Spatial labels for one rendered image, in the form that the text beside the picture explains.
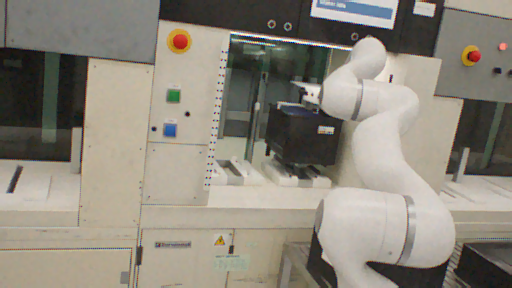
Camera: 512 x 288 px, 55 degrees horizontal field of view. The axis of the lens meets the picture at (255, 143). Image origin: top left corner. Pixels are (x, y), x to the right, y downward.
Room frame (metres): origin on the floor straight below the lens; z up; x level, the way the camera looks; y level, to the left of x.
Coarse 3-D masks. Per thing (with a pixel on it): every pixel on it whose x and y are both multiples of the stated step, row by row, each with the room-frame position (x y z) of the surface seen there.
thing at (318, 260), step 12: (312, 240) 1.33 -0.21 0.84; (312, 252) 1.32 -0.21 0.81; (324, 252) 1.28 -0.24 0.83; (312, 264) 1.31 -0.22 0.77; (324, 264) 1.27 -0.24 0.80; (372, 264) 1.12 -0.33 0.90; (384, 264) 1.12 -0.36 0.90; (444, 264) 1.23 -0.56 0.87; (324, 276) 1.26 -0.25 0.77; (396, 276) 1.14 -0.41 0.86; (408, 276) 1.17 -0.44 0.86; (420, 276) 1.19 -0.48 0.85; (432, 276) 1.21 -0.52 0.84; (444, 276) 1.24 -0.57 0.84
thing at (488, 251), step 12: (468, 252) 1.41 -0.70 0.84; (480, 252) 1.38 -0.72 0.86; (492, 252) 1.39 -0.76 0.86; (504, 252) 1.41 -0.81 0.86; (468, 264) 1.40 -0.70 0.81; (480, 264) 1.36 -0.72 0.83; (492, 264) 1.32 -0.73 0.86; (504, 264) 1.32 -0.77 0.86; (468, 276) 1.38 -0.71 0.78; (480, 276) 1.34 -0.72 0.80; (492, 276) 1.31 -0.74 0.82; (504, 276) 1.27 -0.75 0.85
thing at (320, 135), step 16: (272, 112) 1.85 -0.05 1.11; (320, 112) 1.93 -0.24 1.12; (272, 128) 1.82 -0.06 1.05; (288, 128) 1.69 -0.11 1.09; (304, 128) 1.71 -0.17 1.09; (320, 128) 1.73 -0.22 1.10; (336, 128) 1.76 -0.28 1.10; (272, 144) 1.80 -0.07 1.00; (288, 144) 1.69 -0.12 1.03; (304, 144) 1.72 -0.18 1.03; (320, 144) 1.74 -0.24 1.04; (336, 144) 1.76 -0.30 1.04; (288, 160) 1.70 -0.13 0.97; (304, 160) 1.72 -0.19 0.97; (320, 160) 1.74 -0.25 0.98
